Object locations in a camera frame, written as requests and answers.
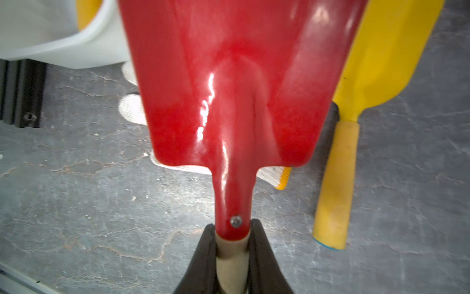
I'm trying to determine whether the large yellow shovel yellow handle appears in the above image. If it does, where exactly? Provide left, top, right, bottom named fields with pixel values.
left=312, top=0, right=444, bottom=251

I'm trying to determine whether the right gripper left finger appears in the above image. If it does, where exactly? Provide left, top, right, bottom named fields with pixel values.
left=174, top=224, right=218, bottom=294

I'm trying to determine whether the white work glove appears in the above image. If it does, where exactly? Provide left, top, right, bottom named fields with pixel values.
left=118, top=61, right=292, bottom=191

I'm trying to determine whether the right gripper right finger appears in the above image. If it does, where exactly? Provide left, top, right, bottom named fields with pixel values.
left=248, top=219, right=293, bottom=294

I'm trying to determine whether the white plastic storage box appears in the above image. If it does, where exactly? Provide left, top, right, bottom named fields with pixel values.
left=1, top=1, right=130, bottom=69

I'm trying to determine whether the red shovel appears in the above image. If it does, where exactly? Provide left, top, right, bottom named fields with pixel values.
left=118, top=1, right=367, bottom=294

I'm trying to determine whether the black aluminium rail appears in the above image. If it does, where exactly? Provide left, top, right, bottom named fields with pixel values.
left=1, top=60, right=47, bottom=128

